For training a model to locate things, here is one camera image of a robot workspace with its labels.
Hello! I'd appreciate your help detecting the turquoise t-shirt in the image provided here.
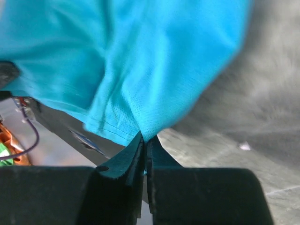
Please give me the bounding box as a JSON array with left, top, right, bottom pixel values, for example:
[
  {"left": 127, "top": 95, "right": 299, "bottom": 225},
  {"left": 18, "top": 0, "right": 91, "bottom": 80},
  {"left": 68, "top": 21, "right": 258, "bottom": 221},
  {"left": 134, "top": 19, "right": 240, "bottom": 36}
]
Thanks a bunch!
[{"left": 0, "top": 0, "right": 253, "bottom": 146}]

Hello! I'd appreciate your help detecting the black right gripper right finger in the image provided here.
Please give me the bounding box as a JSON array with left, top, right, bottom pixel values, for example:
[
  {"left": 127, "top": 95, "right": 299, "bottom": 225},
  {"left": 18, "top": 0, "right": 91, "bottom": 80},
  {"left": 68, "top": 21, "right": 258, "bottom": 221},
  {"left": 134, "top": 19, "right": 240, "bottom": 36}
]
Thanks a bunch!
[{"left": 147, "top": 137, "right": 273, "bottom": 225}]

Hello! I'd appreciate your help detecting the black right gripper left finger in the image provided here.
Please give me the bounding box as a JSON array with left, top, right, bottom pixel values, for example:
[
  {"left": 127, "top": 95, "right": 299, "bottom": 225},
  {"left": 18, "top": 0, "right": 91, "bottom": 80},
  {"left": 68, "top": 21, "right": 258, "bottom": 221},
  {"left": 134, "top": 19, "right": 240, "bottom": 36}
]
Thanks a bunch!
[{"left": 0, "top": 134, "right": 143, "bottom": 225}]

